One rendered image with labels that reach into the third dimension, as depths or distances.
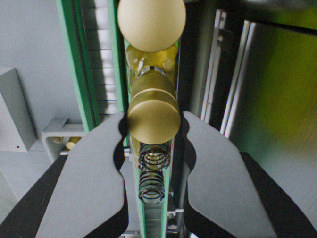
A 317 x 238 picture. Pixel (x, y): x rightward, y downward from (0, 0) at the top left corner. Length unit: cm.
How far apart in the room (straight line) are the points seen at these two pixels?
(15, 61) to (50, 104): 16
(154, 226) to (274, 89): 76
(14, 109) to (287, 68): 65
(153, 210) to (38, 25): 70
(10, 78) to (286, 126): 64
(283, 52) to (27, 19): 56
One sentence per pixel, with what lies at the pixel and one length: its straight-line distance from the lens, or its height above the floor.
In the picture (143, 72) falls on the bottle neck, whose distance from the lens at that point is 16.
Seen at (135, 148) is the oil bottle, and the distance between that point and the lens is 24.
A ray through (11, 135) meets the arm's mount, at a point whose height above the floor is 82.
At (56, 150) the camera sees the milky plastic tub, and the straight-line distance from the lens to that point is 69.
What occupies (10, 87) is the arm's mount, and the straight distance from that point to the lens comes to 65.
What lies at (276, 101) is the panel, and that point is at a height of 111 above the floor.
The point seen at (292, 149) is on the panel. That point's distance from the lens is 20.
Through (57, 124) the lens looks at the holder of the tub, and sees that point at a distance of 64.
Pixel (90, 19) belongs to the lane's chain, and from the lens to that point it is 40.
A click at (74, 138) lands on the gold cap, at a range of 65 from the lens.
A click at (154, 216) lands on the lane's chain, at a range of 80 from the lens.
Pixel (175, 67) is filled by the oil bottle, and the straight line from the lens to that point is 18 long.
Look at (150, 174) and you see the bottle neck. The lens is 21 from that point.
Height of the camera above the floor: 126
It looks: 57 degrees down
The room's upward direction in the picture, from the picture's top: 176 degrees clockwise
